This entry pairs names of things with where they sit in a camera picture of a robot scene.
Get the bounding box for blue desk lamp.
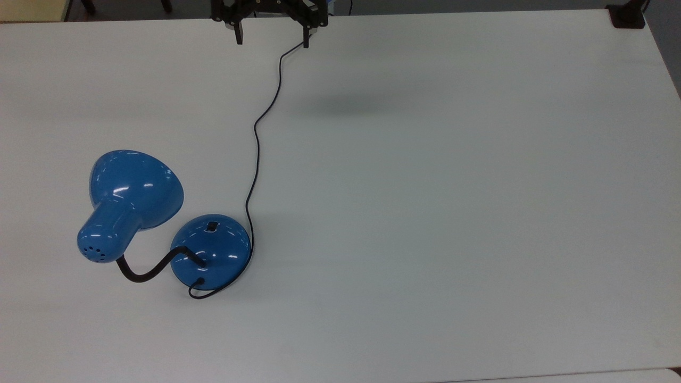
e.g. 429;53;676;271
77;149;252;292

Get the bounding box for black table clamp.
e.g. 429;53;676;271
605;0;651;29

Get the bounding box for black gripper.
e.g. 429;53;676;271
211;0;329;49

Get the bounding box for yellow wooden board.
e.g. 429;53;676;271
0;0;73;23

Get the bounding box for black lamp power cable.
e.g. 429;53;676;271
188;41;305;300

